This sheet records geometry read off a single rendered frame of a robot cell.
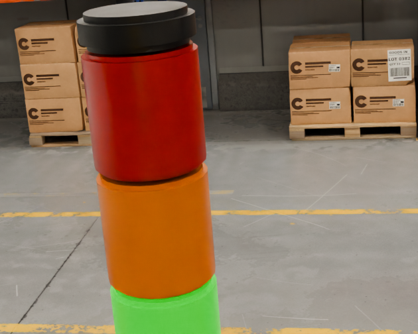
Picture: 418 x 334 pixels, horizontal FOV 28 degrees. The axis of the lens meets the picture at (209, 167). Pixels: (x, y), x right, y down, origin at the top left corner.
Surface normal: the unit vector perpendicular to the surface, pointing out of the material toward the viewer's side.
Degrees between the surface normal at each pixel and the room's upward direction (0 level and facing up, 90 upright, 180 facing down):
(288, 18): 90
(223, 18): 90
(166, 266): 90
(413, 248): 0
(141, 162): 90
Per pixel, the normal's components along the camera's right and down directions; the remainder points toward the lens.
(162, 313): -0.04, 0.32
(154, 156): 0.22, 0.29
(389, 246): -0.07, -0.95
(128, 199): -0.29, 0.33
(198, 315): 0.68, 0.18
